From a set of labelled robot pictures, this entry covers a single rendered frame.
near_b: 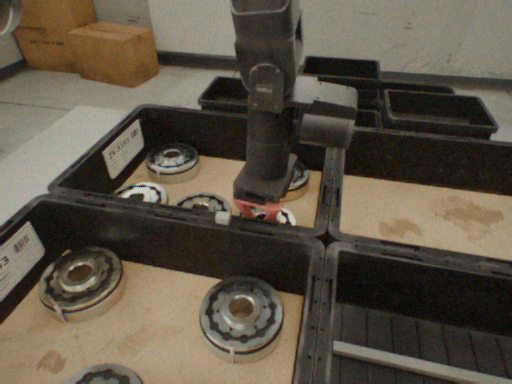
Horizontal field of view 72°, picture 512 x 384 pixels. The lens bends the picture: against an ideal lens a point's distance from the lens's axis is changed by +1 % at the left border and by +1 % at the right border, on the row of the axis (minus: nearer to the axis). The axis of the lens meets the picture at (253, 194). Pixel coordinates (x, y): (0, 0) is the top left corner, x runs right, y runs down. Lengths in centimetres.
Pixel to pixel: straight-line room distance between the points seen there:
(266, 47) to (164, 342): 35
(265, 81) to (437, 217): 42
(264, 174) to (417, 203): 33
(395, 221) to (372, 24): 291
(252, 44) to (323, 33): 311
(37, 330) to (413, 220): 57
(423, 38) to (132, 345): 333
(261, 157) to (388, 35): 309
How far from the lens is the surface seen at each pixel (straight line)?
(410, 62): 358
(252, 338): 43
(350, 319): 50
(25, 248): 56
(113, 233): 53
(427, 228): 65
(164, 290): 52
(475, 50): 366
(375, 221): 63
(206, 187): 67
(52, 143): 121
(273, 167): 45
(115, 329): 50
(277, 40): 35
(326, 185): 52
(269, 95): 38
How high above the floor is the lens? 124
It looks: 39 degrees down
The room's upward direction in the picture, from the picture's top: straight up
